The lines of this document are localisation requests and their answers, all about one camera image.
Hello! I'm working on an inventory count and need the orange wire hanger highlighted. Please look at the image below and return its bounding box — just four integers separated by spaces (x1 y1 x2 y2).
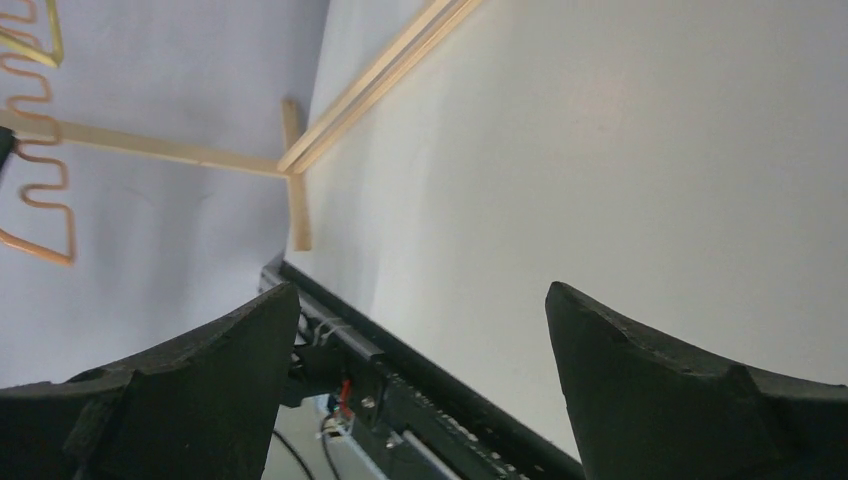
0 0 77 268

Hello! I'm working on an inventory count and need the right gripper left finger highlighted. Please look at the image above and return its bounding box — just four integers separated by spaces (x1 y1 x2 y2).
1 284 300 479

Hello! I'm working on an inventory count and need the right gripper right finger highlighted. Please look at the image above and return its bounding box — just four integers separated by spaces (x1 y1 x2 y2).
545 282 847 479

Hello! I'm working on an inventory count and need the wooden clothes rack frame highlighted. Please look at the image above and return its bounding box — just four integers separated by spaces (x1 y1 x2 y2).
1 1 479 266

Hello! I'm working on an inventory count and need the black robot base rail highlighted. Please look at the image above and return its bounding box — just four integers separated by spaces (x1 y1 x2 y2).
259 256 584 479

